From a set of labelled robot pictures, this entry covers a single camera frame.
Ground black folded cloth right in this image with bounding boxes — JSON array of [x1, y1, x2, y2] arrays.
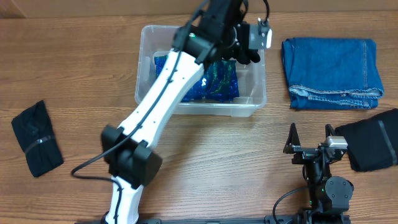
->
[[335, 108, 397, 172]]

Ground clear plastic storage bin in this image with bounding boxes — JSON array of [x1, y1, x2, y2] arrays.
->
[[135, 25, 267, 117]]

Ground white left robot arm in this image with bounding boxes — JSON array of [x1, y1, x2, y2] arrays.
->
[[100, 1, 249, 223]]

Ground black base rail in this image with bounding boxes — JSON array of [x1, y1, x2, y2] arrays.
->
[[124, 214, 352, 224]]

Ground black sock with band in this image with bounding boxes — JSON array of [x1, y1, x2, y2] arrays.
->
[[11, 100, 64, 177]]

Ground folded blue denim jeans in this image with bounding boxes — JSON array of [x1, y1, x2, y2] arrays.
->
[[281, 37, 384, 110]]

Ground blue green sequin cloth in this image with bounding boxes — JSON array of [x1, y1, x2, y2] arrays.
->
[[154, 54, 240, 103]]

